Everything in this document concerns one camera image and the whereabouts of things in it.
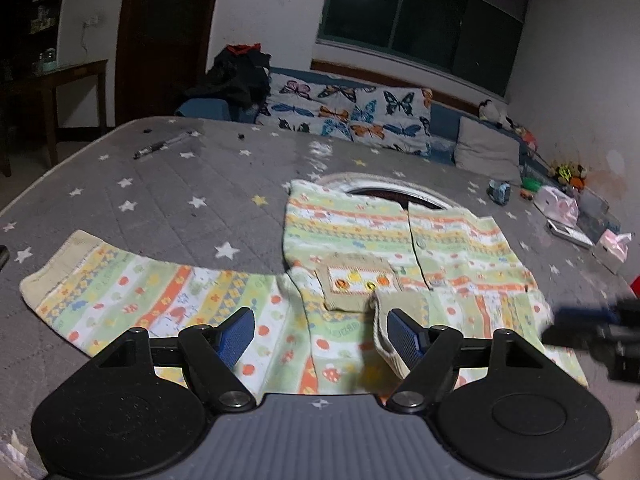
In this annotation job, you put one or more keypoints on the black and clear pen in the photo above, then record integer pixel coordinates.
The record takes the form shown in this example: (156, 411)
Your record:
(151, 149)

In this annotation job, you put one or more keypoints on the white wall socket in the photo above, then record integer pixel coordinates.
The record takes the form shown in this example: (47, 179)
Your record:
(90, 21)

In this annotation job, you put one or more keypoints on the blue sofa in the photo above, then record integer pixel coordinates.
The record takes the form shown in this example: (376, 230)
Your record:
(443, 121)

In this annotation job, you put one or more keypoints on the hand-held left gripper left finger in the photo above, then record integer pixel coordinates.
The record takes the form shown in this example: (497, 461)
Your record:
(235, 336)

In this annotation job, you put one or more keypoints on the flat white box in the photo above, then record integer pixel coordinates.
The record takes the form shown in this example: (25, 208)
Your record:
(567, 232)

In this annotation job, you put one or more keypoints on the green orange patterned knit cardigan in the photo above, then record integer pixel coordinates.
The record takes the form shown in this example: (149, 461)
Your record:
(350, 230)

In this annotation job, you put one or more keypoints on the green plastic item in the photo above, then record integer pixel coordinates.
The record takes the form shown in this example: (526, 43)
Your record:
(531, 183)

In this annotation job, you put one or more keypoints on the dark wooden side table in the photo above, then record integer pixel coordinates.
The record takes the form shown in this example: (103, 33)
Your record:
(75, 71)

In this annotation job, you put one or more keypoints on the grey star-print mattress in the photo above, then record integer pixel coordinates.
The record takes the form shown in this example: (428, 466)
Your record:
(175, 185)

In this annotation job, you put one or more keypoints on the orange plush toy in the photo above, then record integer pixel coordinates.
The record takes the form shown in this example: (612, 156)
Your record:
(526, 137)

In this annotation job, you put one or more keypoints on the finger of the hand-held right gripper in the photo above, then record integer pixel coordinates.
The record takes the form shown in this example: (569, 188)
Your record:
(580, 324)

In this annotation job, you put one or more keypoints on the heap of colourful small toys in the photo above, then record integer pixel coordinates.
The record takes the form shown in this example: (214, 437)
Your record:
(570, 172)

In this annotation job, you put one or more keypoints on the pink tissue pack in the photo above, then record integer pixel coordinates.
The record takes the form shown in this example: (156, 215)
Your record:
(612, 252)

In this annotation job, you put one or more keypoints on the dark glass window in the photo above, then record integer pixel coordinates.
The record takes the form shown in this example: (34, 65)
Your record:
(425, 20)

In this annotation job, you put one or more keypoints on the dark wooden door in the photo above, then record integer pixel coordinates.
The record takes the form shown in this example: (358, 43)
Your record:
(165, 40)

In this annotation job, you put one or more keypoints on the glass jar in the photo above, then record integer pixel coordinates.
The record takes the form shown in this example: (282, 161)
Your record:
(45, 61)

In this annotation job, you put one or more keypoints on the butterfly print pillow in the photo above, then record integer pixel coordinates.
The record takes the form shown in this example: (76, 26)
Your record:
(350, 105)

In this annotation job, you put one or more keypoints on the pink and white bag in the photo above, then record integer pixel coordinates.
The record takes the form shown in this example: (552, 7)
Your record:
(556, 205)

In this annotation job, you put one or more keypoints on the pile of black clothes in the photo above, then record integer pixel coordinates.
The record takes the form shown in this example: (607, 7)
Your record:
(235, 75)

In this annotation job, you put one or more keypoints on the red item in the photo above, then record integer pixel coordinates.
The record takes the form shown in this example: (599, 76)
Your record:
(635, 286)

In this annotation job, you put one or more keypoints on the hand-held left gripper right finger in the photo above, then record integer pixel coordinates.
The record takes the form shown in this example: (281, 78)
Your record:
(406, 341)

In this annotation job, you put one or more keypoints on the clear plastic storage box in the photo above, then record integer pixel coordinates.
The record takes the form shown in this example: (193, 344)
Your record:
(597, 212)

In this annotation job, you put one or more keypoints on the small blue toy car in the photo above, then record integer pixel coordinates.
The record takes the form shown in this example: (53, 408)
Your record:
(500, 192)

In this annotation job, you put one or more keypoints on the grey pillow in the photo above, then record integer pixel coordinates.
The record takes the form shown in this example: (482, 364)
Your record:
(487, 147)

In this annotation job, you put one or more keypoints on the dark shelf cabinet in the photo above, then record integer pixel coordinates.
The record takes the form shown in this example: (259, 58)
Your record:
(27, 15)

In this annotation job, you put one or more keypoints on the white plush toy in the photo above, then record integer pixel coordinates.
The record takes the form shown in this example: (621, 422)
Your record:
(492, 111)

